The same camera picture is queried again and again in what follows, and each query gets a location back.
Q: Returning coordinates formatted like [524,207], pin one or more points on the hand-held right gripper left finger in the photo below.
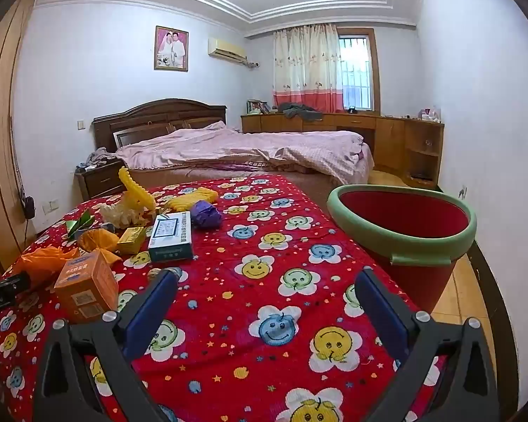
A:
[149,312]

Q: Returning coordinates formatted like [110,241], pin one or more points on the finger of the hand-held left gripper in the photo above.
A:
[13,283]

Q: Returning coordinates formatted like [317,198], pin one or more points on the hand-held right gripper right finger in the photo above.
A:
[380,312]

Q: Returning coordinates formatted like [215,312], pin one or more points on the green packet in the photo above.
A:
[77,226]

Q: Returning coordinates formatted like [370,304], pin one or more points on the red bucket with green rim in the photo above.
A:
[400,215]

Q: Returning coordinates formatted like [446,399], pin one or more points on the white paper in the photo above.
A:
[119,216]

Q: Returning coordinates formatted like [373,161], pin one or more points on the yellow foam sheet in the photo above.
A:
[134,191]

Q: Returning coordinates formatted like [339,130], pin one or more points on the orange plastic bag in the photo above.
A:
[39,259]

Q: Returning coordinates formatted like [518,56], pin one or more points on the orange cardboard box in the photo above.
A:
[86,281]

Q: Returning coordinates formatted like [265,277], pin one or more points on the small yellow box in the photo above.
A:
[132,239]

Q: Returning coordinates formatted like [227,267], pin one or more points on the white and blue box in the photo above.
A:
[169,237]

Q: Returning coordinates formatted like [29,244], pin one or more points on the orange crumpled paper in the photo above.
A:
[97,239]

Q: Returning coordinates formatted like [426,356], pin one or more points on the purple crumpled paper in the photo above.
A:
[207,214]

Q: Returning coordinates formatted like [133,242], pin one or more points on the dark wooden nightstand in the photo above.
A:
[101,180]

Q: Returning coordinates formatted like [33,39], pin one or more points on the wooden wardrobe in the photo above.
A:
[0,140]

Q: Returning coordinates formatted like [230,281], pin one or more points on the pink grey cloth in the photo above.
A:
[100,156]

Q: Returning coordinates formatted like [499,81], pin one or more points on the long wooden desk cabinet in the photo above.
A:
[387,140]

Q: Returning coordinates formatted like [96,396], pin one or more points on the wooden corner shelf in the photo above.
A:
[422,136]

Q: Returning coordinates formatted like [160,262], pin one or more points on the bed with pink cover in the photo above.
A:
[246,145]

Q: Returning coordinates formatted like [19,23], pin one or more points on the dark wooden headboard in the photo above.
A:
[158,112]

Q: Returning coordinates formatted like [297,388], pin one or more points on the small black desk object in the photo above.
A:
[351,109]

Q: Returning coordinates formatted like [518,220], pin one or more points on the grey clothes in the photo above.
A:
[299,112]

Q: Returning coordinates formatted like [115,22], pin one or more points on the barred window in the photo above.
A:
[356,70]

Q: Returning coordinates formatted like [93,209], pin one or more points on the cream and red curtain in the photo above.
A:
[306,70]

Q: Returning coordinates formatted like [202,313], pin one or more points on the white air conditioner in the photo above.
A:
[226,49]

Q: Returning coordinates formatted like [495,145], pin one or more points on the white double wall socket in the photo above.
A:
[50,205]

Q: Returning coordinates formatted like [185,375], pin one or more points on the small photo frame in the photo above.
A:
[257,106]

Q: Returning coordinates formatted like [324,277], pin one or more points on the framed wall photo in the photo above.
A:
[171,48]

